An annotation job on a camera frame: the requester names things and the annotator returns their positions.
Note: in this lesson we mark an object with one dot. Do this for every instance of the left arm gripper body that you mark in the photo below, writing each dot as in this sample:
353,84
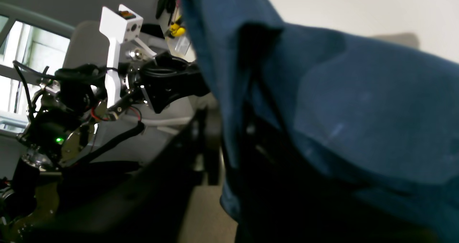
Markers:
162,80

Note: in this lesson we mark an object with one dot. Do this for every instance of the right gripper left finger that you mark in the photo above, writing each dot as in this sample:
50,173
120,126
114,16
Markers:
149,207

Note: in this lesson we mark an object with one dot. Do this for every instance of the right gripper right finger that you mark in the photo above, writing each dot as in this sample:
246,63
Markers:
285,200

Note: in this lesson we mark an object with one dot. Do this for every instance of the blue T-shirt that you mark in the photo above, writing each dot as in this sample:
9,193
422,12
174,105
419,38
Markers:
355,108

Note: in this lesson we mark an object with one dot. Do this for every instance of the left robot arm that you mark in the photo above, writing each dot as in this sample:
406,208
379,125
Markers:
62,120

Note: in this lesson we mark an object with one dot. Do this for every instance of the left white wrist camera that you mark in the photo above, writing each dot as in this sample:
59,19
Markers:
120,26

